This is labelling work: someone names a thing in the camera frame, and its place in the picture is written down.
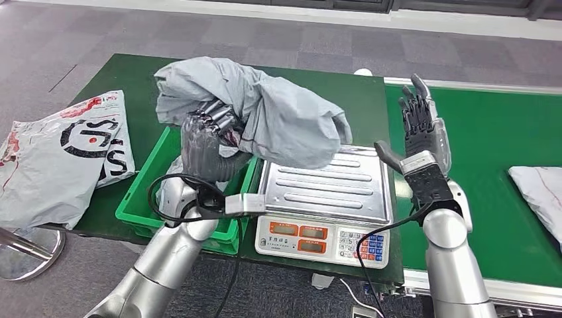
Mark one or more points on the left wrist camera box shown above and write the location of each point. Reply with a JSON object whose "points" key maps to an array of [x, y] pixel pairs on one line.
{"points": [[246, 204]]}

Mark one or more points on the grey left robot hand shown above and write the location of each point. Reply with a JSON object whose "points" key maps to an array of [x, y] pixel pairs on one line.
{"points": [[202, 149]]}

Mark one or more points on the white table foot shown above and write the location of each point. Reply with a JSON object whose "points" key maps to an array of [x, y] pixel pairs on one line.
{"points": [[322, 281]]}

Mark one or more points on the green plastic crate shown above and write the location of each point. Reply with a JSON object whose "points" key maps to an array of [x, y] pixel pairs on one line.
{"points": [[140, 197]]}

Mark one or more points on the conveyor connector block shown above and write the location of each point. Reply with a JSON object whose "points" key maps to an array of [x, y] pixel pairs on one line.
{"points": [[374, 290]]}

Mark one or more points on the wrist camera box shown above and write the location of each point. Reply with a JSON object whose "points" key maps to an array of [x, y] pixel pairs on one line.
{"points": [[246, 204], [428, 180]]}

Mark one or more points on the white printed mailer bag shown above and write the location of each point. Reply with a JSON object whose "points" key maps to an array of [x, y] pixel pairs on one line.
{"points": [[126, 145]]}

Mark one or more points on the white round cap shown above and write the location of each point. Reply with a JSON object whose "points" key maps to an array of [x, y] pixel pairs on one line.
{"points": [[362, 72]]}

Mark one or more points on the large grey logo mailer bag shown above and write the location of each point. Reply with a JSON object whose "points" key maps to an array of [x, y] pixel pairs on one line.
{"points": [[44, 184]]}

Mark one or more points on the white power strip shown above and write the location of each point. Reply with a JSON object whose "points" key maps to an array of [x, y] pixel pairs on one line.
{"points": [[361, 312]]}

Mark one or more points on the grey parcel bag red print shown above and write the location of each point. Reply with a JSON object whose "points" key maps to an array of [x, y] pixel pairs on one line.
{"points": [[285, 118]]}

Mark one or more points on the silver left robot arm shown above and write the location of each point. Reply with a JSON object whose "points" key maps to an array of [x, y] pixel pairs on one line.
{"points": [[167, 263]]}

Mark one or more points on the white scale with steel tray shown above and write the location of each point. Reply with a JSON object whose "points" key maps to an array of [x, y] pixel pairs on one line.
{"points": [[325, 188]]}

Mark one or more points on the green conveyor belt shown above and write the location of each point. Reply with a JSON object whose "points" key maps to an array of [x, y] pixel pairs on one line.
{"points": [[483, 131]]}

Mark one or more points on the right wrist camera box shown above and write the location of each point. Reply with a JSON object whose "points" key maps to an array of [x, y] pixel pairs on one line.
{"points": [[428, 180]]}

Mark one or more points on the round chrome stand base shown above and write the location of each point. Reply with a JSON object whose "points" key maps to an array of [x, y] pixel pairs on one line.
{"points": [[39, 261]]}

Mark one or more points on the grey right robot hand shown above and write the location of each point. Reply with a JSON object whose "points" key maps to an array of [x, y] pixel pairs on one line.
{"points": [[421, 127]]}

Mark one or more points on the grey parcel bag red line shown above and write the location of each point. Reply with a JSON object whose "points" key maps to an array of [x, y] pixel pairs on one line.
{"points": [[540, 193]]}

